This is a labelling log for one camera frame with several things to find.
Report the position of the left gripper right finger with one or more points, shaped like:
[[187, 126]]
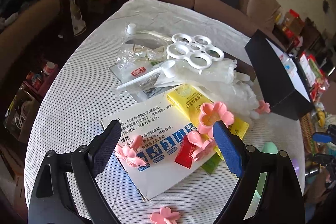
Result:
[[281, 199]]

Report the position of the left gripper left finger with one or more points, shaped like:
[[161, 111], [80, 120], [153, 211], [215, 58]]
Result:
[[52, 201]]

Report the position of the green plastic bowl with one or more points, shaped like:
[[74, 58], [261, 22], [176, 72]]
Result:
[[271, 148]]

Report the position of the white ring egg holder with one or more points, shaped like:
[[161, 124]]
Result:
[[198, 51]]

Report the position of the woven wicker basket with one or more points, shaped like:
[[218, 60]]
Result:
[[307, 129]]

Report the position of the yellow banana bunch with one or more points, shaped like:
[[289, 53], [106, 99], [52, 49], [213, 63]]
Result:
[[321, 118]]

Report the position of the pink flower clip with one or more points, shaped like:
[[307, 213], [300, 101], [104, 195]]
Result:
[[264, 107]]

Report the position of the pink plastic spoon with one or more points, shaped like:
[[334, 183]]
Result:
[[196, 139]]

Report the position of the pink flower cutter mould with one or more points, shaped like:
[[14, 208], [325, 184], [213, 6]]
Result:
[[211, 113]]

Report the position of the yellow packet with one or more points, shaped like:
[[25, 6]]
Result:
[[188, 101]]

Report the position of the black open storage box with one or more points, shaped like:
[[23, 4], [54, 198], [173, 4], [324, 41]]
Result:
[[285, 92]]

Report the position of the red snack bag pile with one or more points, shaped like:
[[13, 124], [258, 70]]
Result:
[[317, 81]]

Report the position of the clear plastic gloves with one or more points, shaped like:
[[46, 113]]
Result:
[[219, 82]]

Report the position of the white instruction card box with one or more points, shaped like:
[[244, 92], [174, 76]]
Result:
[[162, 127]]

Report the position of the white plastic spoon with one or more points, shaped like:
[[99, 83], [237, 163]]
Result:
[[166, 68]]

